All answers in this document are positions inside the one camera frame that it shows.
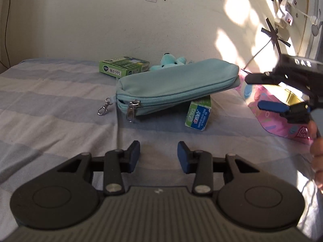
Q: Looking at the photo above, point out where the thin dark cable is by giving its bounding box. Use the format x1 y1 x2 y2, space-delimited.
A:
0 0 13 69

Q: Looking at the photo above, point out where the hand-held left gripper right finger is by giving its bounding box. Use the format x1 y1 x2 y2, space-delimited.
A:
177 141 261 195

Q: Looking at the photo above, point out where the white wall plug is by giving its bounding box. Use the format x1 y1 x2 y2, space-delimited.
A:
310 15 323 36

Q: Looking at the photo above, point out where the white power cable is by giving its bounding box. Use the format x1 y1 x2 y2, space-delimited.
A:
242 28 281 70

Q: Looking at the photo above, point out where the teal plush toy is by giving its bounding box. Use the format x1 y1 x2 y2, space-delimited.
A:
149 53 195 71

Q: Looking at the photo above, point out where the pink biscuit tin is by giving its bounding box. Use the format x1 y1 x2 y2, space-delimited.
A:
238 69 313 145

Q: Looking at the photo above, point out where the white power strip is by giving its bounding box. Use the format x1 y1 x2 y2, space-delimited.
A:
274 11 294 29
275 0 299 17

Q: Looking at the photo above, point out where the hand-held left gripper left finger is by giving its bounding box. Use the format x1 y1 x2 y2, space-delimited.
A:
58 140 141 196

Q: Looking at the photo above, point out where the green medicine box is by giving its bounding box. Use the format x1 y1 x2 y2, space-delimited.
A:
99 55 150 77

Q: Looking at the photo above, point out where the small green white carton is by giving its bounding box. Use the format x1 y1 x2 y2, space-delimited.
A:
185 95 212 131

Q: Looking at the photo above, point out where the light blue zip pouch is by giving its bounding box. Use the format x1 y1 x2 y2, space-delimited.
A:
98 58 241 123

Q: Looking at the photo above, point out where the person's right hand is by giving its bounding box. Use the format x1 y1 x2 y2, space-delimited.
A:
309 121 323 189

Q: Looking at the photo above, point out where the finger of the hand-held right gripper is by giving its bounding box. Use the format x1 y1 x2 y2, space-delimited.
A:
245 71 288 86
257 100 312 124

